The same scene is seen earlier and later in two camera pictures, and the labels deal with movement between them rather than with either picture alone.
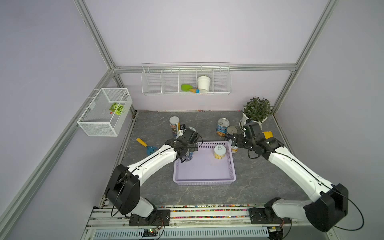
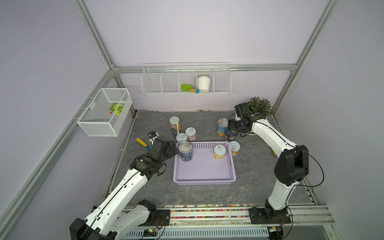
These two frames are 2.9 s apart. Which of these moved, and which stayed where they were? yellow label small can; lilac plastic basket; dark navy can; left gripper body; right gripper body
Moved: right gripper body; left gripper body
Stayed: lilac plastic basket; dark navy can; yellow label small can
